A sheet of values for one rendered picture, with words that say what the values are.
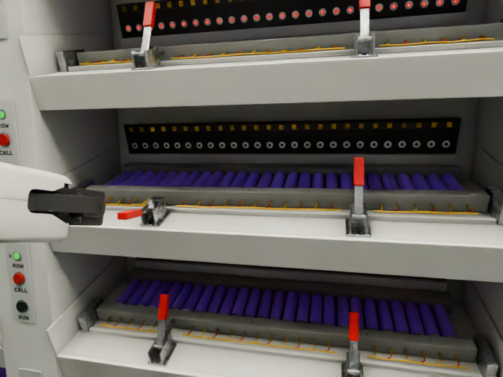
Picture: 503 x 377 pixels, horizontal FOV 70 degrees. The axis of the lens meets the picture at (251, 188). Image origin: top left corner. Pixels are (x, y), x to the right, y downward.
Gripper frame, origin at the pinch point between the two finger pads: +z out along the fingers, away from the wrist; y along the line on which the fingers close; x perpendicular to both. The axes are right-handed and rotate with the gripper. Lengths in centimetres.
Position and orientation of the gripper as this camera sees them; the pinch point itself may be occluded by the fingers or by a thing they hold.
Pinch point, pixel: (69, 206)
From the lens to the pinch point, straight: 36.6
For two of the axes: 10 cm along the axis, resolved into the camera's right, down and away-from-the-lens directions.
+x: 0.5, -9.9, 1.0
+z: 2.2, 1.1, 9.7
